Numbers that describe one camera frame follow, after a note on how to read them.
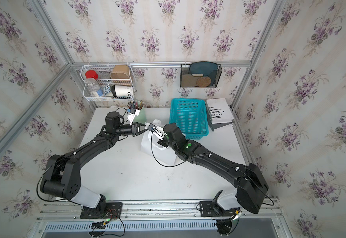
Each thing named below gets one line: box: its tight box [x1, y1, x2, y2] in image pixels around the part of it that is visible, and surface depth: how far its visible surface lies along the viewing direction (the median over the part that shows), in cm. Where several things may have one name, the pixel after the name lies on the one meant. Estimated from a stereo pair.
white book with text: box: [205, 97, 234, 132], surface depth 108 cm
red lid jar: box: [85, 69, 99, 80], surface depth 93 cm
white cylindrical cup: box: [110, 84, 134, 97], surface depth 95 cm
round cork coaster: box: [196, 76, 212, 88], surface depth 100 cm
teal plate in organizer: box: [189, 60, 218, 81], surface depth 95 cm
